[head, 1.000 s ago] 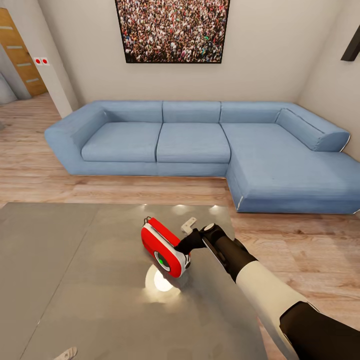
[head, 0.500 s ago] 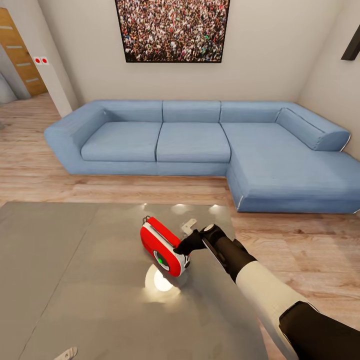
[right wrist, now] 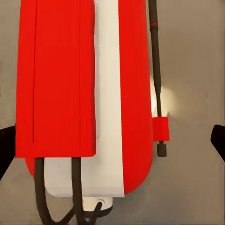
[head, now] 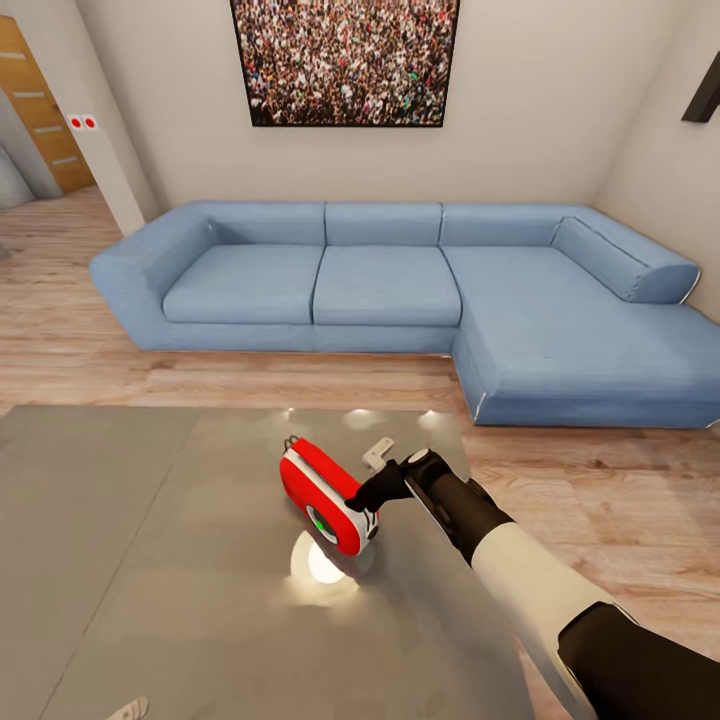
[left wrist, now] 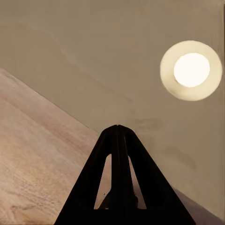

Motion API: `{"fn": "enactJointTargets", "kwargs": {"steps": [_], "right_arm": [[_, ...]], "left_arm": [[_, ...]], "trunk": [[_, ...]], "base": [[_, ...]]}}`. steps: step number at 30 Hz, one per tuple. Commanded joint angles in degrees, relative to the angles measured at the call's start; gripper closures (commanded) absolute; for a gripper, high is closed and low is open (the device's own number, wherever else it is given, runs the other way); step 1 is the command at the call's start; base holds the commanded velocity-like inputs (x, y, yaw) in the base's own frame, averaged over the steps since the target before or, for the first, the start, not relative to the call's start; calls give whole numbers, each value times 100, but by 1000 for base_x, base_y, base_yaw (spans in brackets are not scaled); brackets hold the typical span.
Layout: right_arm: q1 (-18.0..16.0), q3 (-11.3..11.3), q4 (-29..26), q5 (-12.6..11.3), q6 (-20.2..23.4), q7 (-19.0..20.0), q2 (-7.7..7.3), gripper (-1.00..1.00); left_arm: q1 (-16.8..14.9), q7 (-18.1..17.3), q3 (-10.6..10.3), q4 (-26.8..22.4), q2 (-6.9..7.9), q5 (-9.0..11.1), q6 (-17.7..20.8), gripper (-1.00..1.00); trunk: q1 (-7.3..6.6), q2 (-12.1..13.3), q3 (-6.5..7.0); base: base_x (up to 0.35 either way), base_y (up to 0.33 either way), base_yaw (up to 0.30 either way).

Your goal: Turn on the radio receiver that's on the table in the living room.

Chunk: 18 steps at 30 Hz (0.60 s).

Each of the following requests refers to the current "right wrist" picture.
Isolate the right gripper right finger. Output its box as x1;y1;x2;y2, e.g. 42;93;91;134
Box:
210;124;225;161

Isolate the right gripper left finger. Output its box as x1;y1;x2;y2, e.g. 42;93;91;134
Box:
0;125;16;180

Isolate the radio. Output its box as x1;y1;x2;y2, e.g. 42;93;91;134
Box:
15;0;169;225

